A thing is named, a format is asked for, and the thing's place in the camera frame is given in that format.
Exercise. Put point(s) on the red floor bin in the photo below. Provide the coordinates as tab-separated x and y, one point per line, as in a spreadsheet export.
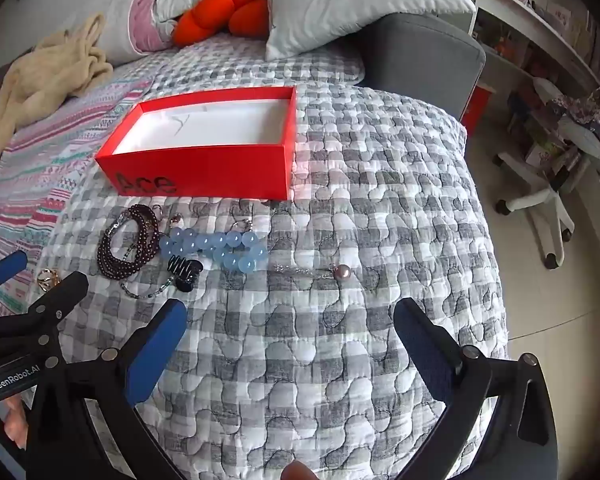
480	105

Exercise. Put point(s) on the grey checked quilt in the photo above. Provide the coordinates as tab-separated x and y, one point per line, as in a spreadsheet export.
305	320

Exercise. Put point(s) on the cream fleece blanket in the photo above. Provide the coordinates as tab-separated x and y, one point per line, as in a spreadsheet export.
45	70

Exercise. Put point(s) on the floral cloth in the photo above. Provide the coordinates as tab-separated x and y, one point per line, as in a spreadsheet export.
590	107

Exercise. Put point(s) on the grey ottoman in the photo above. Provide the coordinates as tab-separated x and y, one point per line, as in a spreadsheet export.
430	50

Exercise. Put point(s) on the large white printed pillow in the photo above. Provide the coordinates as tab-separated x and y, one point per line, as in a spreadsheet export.
355	0

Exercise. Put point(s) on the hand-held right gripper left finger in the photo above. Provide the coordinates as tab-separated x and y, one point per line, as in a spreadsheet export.
155	350

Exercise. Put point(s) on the red cardboard box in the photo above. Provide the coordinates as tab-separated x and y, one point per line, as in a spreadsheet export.
205	170

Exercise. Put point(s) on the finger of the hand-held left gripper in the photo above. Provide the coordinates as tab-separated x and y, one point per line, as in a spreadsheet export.
55	305
5	269

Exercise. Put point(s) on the orange plush toy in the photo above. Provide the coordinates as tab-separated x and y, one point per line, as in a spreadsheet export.
205	15

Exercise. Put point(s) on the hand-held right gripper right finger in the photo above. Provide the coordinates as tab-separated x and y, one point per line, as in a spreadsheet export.
427	355

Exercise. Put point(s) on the pink trimmed white pillow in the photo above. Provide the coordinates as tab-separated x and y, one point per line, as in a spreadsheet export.
140	20

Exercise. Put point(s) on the person's left hand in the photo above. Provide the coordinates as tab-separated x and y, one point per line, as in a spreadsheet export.
15	420

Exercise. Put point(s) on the large gold openwork ornament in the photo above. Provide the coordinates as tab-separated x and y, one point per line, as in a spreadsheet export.
47	280

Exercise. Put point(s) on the striped patterned blanket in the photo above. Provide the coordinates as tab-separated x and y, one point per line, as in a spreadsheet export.
40	170

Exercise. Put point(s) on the white office chair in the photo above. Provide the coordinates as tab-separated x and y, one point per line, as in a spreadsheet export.
545	195

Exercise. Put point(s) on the white wall shelf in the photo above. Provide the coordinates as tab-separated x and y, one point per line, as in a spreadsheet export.
540	20

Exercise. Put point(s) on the black hair clip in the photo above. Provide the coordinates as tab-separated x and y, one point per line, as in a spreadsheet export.
185	272

